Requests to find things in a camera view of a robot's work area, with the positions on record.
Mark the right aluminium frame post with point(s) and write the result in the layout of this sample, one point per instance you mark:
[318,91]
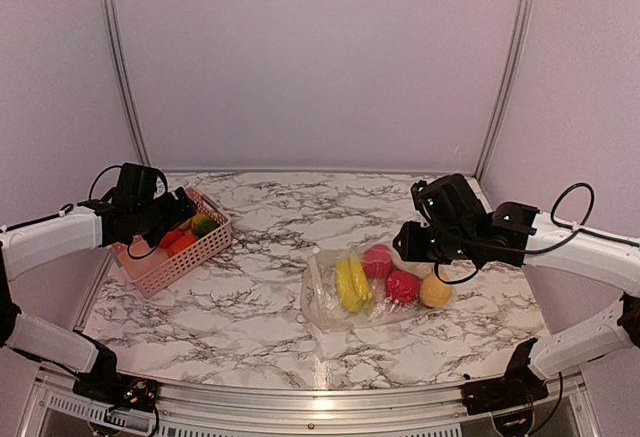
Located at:
[500,107]

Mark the aluminium frame post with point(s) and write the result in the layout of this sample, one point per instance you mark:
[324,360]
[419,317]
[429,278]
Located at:
[500,107]
[134,126]

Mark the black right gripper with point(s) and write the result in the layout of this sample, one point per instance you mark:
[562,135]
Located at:
[411,250]

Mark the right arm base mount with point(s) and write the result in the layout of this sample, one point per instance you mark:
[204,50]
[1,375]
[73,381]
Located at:
[517,386]

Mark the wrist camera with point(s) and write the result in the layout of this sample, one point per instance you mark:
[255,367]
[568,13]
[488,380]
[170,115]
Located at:
[137,185]
[449,203]

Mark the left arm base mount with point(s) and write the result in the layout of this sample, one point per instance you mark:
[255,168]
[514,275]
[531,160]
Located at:
[104,383]

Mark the yellow fake banana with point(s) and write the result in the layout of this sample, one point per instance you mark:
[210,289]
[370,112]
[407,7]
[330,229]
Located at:
[352,285]

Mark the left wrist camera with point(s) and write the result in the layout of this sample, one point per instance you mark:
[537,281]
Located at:
[137,185]

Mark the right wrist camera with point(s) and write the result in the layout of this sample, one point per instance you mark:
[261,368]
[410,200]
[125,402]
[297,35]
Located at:
[449,203]

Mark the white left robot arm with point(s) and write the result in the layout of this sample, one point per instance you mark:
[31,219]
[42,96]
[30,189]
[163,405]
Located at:
[88,225]

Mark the pink plastic basket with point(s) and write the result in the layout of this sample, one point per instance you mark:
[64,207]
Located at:
[210,233]

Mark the orange green fake mango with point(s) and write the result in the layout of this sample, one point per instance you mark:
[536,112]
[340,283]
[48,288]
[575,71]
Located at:
[202,224]

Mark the left aluminium frame post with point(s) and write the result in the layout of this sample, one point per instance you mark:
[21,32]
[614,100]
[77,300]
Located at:
[134,126]

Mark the front aluminium rail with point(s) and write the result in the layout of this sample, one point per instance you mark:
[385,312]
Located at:
[187,409]

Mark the red fake dragon fruit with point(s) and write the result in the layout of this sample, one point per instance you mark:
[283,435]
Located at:
[377,262]
[402,287]

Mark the yellow fake lemon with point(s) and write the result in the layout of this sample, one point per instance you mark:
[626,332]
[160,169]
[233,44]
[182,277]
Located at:
[434,292]

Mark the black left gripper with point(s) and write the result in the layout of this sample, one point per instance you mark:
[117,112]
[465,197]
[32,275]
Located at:
[176,215]

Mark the clear zip top bag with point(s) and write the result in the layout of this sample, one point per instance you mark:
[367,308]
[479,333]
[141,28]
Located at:
[321,306]

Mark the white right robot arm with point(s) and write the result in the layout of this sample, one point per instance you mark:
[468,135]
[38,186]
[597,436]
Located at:
[522,235]

